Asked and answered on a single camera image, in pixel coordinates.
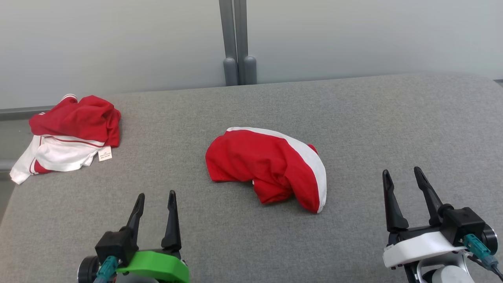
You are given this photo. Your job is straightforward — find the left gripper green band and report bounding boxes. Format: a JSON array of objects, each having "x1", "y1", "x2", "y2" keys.
[{"x1": 116, "y1": 190, "x2": 190, "y2": 283}]

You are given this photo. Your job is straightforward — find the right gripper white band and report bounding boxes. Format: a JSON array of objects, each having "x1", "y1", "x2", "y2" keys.
[{"x1": 382, "y1": 166, "x2": 469, "y2": 272}]

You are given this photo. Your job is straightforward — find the red shorts with white stripe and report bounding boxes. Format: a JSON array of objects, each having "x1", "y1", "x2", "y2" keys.
[{"x1": 205, "y1": 127, "x2": 327, "y2": 214}]

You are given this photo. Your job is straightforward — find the red and white shirt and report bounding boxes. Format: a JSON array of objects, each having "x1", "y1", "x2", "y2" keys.
[{"x1": 10, "y1": 94, "x2": 121, "y2": 185}]

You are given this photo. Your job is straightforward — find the left camera cable teal plug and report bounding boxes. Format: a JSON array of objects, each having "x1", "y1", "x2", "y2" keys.
[{"x1": 94, "y1": 255, "x2": 119, "y2": 283}]

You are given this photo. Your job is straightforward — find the grey flat wall rail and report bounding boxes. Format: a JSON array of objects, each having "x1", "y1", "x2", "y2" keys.
[{"x1": 0, "y1": 105, "x2": 55, "y2": 121}]

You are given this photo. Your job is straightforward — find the grey metal partition post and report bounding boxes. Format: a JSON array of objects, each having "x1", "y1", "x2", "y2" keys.
[
  {"x1": 234, "y1": 0, "x2": 257, "y2": 85},
  {"x1": 219, "y1": 0, "x2": 239, "y2": 86}
]

